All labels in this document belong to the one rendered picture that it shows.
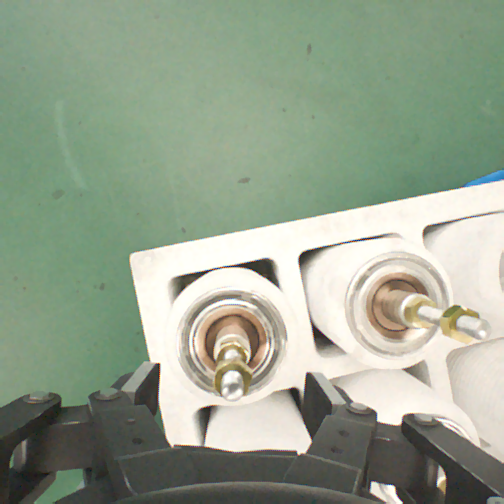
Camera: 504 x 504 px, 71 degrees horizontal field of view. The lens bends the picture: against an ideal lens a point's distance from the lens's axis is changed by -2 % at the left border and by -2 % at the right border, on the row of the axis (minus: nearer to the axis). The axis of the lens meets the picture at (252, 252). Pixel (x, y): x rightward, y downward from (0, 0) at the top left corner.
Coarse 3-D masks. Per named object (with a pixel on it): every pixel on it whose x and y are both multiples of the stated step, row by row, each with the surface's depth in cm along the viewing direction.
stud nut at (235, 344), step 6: (222, 342) 21; (228, 342) 21; (234, 342) 21; (240, 342) 21; (222, 348) 20; (228, 348) 20; (234, 348) 20; (240, 348) 20; (222, 354) 20; (240, 354) 20; (246, 354) 21; (216, 360) 20; (246, 360) 20
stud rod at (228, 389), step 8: (232, 352) 20; (224, 376) 16; (232, 376) 16; (240, 376) 16; (224, 384) 15; (232, 384) 15; (240, 384) 15; (224, 392) 15; (232, 392) 15; (240, 392) 15; (232, 400) 15
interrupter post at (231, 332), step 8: (224, 328) 24; (232, 328) 24; (240, 328) 24; (224, 336) 22; (232, 336) 22; (240, 336) 22; (216, 344) 22; (248, 344) 22; (216, 352) 22; (248, 360) 22
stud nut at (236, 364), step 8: (224, 360) 17; (232, 360) 17; (240, 360) 17; (216, 368) 17; (224, 368) 17; (232, 368) 17; (240, 368) 17; (248, 368) 17; (216, 376) 17; (248, 376) 17; (216, 384) 17; (248, 384) 17
